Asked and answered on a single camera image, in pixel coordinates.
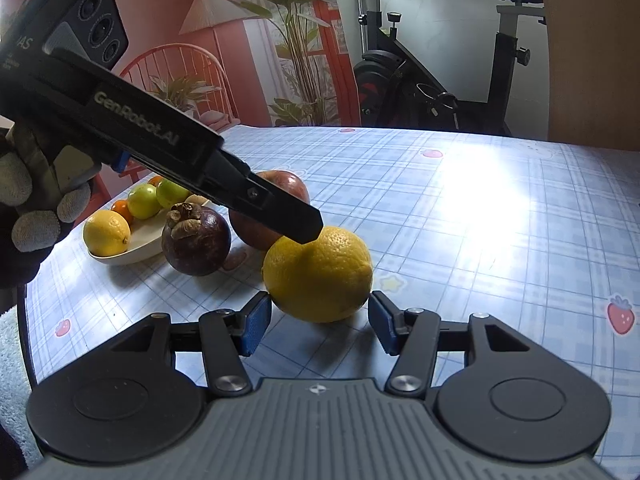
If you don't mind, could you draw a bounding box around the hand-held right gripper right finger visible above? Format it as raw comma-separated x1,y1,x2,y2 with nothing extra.
368,290,532,397

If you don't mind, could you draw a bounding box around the red printed wall poster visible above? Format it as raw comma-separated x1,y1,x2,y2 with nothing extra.
0,0,362,196

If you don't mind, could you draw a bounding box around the white rug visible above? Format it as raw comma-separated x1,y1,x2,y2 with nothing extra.
0,305,45,472

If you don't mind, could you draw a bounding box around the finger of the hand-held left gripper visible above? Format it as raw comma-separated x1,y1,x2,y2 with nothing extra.
190,149,322,245

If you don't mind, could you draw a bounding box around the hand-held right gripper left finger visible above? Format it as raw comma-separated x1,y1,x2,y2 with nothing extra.
111,290,273,397

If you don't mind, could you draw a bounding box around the dark purple mangosteen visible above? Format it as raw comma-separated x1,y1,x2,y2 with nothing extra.
161,201,233,277

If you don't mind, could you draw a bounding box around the person's left hand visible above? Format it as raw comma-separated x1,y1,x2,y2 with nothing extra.
0,119,103,291

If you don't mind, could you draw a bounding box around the green apple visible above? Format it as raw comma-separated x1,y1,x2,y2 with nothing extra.
156,178,191,209
127,183,162,220

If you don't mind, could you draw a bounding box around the wooden door panel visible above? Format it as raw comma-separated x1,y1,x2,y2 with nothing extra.
535,0,640,152

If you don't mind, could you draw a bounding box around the red apple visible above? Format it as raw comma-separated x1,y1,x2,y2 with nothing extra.
228,170,311,251

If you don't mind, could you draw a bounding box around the yellow lemon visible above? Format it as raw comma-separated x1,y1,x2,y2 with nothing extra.
83,209,132,259
262,226,374,324

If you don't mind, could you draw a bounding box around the beige round plate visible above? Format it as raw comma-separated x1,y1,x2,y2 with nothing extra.
86,195,211,266

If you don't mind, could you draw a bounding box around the black exercise bike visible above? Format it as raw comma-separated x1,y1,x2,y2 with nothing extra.
327,0,548,137

